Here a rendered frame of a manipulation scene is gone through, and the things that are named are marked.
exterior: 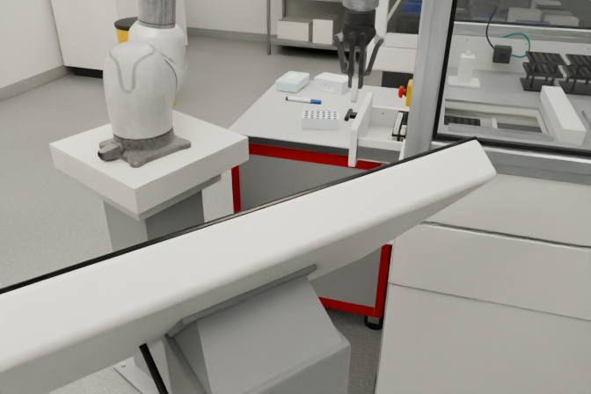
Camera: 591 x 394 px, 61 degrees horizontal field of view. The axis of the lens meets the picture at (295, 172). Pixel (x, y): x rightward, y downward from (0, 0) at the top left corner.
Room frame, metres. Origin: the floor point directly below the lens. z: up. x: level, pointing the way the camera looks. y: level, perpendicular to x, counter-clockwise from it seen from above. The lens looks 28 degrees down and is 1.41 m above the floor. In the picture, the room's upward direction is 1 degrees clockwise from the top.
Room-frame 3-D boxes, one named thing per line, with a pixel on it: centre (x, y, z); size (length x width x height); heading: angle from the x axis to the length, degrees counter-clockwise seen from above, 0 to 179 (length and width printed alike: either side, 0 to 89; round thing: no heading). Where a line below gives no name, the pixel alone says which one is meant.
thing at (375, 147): (1.24, -0.38, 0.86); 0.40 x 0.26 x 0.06; 75
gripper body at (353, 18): (1.27, -0.15, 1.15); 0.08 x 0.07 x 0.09; 75
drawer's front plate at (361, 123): (1.30, -0.18, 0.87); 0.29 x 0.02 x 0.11; 165
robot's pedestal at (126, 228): (1.24, 0.41, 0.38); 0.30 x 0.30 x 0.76; 52
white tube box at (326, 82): (1.96, -0.15, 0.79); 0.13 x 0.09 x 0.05; 58
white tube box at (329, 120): (1.59, -0.08, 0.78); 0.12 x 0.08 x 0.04; 87
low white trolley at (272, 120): (1.74, -0.13, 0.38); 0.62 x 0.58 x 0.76; 165
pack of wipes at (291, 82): (1.99, 0.02, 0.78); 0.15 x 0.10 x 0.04; 158
